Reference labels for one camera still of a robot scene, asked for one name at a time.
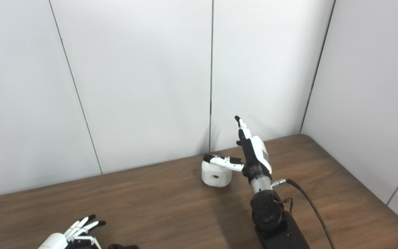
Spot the thin right wrist wire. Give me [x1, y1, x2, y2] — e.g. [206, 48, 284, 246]
[278, 198, 293, 214]

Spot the round white plastic piece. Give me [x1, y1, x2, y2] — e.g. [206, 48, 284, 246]
[201, 160, 233, 188]

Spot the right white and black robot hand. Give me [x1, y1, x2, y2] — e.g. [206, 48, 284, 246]
[203, 116, 273, 179]

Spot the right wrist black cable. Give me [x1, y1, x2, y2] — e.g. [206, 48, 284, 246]
[285, 178, 336, 249]

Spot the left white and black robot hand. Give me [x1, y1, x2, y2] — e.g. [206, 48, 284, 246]
[38, 214, 106, 249]

